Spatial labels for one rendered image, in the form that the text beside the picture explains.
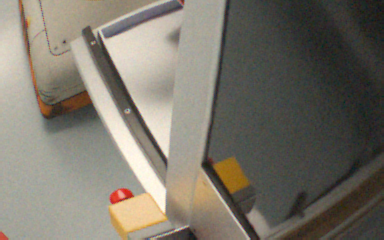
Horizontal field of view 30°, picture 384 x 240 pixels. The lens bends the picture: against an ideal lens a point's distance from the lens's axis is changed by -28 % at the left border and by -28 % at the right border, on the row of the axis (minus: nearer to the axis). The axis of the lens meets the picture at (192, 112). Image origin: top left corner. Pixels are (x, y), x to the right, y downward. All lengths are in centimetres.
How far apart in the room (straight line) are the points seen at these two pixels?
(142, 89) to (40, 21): 95
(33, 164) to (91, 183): 21
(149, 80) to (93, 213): 91
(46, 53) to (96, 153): 36
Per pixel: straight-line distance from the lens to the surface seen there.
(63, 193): 239
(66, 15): 239
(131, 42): 156
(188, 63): 97
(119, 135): 146
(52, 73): 228
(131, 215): 123
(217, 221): 111
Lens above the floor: 214
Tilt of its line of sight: 58 degrees down
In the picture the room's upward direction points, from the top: 7 degrees clockwise
